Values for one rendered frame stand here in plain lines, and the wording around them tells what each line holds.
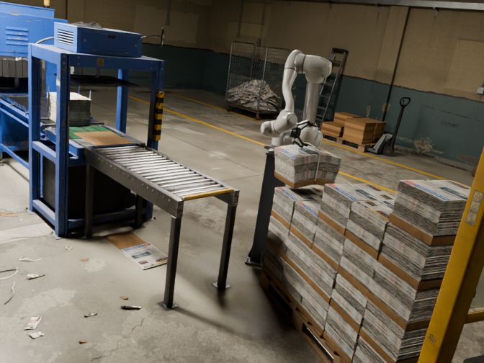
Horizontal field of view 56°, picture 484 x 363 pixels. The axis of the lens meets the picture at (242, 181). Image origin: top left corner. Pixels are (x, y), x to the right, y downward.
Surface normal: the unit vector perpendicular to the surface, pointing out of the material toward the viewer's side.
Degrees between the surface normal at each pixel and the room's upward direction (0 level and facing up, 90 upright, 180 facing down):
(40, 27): 90
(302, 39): 90
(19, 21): 90
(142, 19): 90
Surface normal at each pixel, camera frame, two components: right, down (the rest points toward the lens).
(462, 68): -0.72, 0.11
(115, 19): 0.68, 0.31
